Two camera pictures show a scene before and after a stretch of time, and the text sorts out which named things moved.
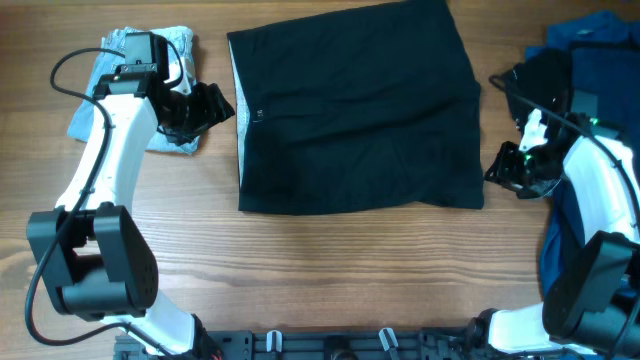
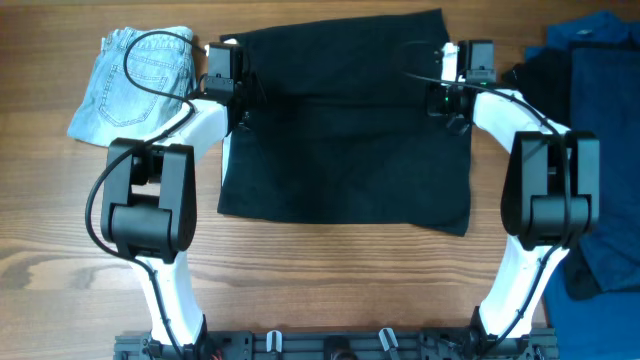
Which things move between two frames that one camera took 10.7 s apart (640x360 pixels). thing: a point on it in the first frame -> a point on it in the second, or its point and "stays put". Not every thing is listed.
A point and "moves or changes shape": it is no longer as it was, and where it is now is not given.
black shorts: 360,108 moves or changes shape
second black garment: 542,80 stays put
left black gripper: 212,112 -> 257,99
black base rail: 363,344 stays put
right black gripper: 502,170 -> 433,109
